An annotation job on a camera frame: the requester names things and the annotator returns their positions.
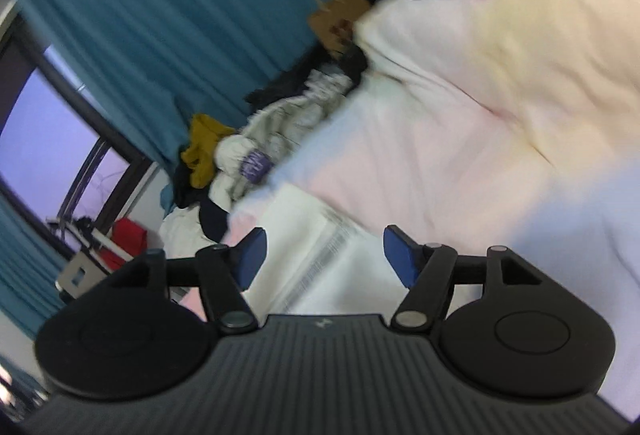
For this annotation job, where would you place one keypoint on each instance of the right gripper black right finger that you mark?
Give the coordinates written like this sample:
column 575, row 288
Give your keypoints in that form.
column 430, row 272

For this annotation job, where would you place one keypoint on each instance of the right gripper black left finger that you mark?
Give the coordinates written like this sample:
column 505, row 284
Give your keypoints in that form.
column 220, row 273

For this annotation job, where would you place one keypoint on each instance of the white knit garment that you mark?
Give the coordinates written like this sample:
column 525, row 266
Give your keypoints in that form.
column 319, row 261

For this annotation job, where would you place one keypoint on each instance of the black garment on pile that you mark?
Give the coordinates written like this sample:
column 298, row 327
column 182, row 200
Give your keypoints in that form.
column 213, row 218

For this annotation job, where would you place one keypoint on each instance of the red cloth on sill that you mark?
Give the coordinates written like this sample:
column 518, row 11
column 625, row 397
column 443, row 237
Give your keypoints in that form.
column 130, row 237

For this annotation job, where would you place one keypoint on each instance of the grey white hoodie purple print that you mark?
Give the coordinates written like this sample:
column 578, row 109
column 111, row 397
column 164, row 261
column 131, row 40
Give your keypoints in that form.
column 244, row 160

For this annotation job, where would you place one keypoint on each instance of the mustard yellow garment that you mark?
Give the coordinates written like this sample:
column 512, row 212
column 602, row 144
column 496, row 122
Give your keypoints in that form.
column 204, row 136

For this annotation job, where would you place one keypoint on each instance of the black silver tripod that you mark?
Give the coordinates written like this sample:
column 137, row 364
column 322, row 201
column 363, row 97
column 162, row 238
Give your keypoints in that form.
column 88, row 267

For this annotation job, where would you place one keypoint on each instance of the pastel rainbow duvet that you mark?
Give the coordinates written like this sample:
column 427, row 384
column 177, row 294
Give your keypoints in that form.
column 510, row 122

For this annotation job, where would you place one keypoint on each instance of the teal curtain left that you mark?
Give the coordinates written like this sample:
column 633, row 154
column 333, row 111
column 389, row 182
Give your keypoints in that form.
column 29, row 266

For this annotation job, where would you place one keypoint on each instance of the teal curtain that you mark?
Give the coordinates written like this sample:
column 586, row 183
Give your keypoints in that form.
column 29, row 266
column 153, row 64

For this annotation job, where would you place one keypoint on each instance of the teal curtain right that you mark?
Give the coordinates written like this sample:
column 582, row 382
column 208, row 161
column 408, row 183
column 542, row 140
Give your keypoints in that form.
column 153, row 64

